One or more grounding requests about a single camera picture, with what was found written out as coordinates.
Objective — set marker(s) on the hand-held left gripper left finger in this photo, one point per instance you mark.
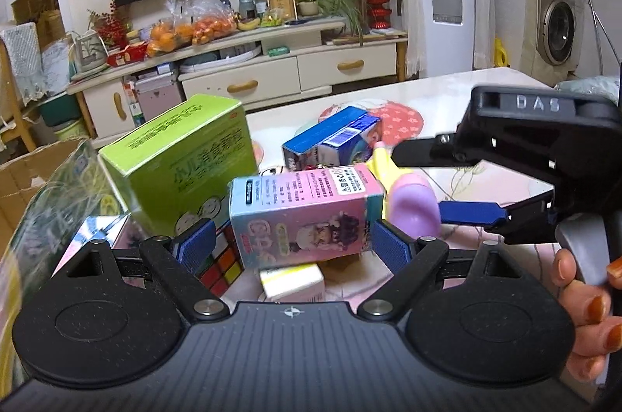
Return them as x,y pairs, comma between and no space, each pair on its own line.
197,247

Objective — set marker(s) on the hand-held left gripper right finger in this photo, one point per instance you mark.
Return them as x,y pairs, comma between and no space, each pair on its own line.
391,247

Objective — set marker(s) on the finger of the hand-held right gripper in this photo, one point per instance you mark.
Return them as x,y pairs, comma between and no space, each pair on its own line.
469,213
422,149

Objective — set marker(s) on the colourful puzzle cube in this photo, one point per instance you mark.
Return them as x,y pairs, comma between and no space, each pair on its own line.
221,268

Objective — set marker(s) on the purple yellow toy hammer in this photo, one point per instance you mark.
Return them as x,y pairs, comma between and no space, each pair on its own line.
413,205

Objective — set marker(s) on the green cardboard medicine box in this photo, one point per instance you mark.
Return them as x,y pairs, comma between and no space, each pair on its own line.
170,154

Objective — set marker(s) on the pink figure print box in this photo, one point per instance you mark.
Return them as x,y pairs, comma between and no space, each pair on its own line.
301,213

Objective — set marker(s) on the shiny pink box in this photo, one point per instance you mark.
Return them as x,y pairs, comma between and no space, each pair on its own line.
97,230

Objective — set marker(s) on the brown cardboard box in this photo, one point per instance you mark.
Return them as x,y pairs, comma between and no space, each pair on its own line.
34,188

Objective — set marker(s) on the person's right hand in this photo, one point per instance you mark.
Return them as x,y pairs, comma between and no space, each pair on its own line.
590,324

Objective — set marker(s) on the pink floral round mat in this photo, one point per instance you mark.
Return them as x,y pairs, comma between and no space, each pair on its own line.
398,120

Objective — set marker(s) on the blue cartoon print box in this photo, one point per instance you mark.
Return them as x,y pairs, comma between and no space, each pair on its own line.
330,135

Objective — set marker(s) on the small white yellow box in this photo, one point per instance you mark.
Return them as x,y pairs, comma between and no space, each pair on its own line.
291,283

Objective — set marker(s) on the silver washing machine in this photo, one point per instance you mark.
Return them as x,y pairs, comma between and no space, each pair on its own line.
556,21

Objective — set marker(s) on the red vase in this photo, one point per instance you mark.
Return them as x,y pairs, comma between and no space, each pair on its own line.
379,11

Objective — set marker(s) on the pink metal case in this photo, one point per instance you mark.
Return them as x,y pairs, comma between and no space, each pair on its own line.
155,98

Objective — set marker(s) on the cream television cabinet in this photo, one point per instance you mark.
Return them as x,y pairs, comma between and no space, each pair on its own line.
272,67

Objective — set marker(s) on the small green box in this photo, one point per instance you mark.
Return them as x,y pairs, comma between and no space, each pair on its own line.
279,50

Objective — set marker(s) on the white round tray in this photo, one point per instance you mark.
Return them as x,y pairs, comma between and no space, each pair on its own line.
218,58

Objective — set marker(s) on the framed certificate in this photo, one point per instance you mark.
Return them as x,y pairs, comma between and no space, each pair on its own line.
281,6

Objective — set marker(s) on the red biscuit box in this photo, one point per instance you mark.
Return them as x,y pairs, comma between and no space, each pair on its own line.
125,55

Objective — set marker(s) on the plastic bag of oranges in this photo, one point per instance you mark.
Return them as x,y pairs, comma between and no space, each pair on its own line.
167,35

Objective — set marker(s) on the bunch of bananas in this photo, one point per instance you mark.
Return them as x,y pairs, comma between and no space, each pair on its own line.
248,24

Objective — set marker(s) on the clear plastic bottle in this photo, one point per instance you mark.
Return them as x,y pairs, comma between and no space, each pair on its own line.
260,1

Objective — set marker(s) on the plastic bag of tangerines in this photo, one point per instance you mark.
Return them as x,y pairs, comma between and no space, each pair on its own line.
214,26

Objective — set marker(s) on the glass electric kettle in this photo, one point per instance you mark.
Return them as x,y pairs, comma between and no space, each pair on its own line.
90,50

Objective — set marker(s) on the grey glass jar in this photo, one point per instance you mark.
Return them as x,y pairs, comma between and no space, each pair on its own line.
247,8

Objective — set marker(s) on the red berry branch bouquet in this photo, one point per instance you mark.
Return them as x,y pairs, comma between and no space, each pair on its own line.
111,28

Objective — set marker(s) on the wooden chair with lace cover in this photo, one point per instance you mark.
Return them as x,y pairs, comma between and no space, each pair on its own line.
22,57

